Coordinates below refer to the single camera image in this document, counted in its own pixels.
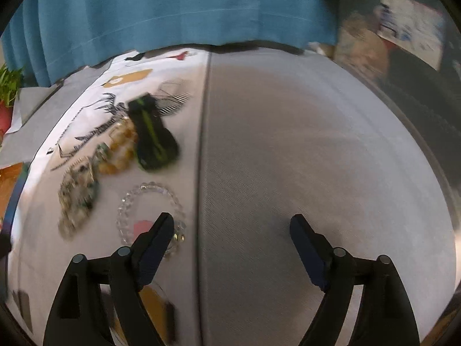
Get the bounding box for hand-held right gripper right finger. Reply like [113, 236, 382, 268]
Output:
[289, 214, 421, 346]

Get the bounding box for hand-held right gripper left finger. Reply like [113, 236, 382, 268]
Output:
[43, 212, 175, 346]

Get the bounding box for clear crystal bracelet pink heart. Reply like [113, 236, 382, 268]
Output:
[116, 184, 187, 259]

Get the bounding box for cluster of gold pearl bangles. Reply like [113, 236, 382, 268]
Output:
[58, 157, 101, 240]

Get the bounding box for brown wooden bead bracelet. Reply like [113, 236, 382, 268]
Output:
[98, 117, 139, 176]

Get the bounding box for orange metal tray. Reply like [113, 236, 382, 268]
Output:
[0, 162, 32, 232]

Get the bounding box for white deer printed cloth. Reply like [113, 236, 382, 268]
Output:
[7, 48, 210, 346]

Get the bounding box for black green wristwatch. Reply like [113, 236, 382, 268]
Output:
[128, 94, 180, 171]

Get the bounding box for brown blurry bag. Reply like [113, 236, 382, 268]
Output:
[335, 14, 390, 77]

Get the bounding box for green plant in red pot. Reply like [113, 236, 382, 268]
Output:
[0, 63, 27, 135]

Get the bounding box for blue curtain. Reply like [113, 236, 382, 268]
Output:
[0, 0, 339, 88]

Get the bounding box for white printed box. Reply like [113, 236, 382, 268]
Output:
[376, 0, 446, 72]

